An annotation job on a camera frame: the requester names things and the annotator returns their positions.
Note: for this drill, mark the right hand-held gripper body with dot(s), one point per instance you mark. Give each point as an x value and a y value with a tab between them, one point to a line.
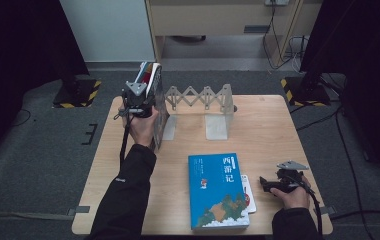
291	180

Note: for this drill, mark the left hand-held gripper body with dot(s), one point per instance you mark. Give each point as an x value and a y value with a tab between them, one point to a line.
138	103

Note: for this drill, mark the white caterpillar picture book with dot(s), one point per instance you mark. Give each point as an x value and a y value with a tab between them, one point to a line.
249	196

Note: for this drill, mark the blue book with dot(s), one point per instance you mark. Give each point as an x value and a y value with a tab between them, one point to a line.
216	190

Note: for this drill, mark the grey metal expandable book rack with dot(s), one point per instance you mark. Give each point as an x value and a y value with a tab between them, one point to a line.
211	100

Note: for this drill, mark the person's right hand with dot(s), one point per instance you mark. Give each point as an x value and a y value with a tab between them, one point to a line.
296	200

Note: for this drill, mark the person's left hand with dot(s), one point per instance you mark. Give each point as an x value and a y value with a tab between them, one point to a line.
143	130

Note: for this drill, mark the grey tape patch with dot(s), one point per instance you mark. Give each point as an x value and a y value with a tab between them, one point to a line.
326	210

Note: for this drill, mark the black stand base striped tape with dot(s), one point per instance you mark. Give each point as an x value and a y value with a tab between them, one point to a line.
306	93
78	95

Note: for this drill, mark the beige wooden desk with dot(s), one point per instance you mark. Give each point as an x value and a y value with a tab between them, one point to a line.
211	16

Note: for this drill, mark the black curtain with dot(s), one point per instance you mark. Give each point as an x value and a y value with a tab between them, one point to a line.
18	50
364	50

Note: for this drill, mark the white power strip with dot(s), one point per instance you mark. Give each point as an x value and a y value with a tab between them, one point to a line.
277	2

